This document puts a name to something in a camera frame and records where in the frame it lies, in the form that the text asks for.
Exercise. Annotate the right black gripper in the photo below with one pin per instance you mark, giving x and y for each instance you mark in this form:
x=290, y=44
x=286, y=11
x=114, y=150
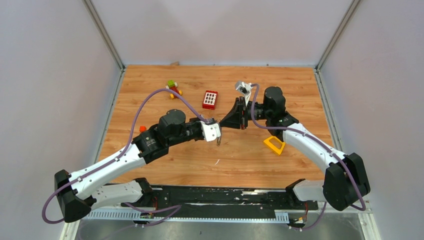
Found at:
x=234, y=119

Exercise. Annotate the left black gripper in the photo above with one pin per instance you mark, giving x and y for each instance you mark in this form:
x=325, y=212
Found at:
x=197, y=120

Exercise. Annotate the silver keyring with keys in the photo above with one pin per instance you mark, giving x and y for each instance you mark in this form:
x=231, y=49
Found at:
x=218, y=141

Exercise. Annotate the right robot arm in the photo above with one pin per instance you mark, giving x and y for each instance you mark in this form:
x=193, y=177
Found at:
x=345, y=178

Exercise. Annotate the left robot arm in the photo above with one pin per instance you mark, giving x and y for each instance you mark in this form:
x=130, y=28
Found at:
x=82, y=191

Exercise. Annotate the red window toy brick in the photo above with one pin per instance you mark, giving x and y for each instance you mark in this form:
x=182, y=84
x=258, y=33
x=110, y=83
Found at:
x=210, y=100

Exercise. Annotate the colourful toy brick car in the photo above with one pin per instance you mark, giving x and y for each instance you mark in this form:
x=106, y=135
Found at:
x=172, y=85

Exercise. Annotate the small orange toy brick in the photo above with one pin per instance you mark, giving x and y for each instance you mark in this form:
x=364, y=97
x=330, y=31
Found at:
x=142, y=129

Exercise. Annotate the yellow triangular plastic piece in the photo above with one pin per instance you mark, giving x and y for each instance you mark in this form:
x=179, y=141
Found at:
x=275, y=145

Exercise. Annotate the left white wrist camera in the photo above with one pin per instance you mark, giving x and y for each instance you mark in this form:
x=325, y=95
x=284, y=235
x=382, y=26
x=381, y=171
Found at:
x=211, y=132

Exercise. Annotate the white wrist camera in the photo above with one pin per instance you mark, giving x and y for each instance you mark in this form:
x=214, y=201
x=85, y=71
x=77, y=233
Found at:
x=245, y=89
x=211, y=132

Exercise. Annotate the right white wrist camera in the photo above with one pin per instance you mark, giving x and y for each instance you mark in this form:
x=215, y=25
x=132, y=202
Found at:
x=245, y=89

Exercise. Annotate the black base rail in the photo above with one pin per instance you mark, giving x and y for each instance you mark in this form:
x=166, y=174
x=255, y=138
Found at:
x=219, y=203

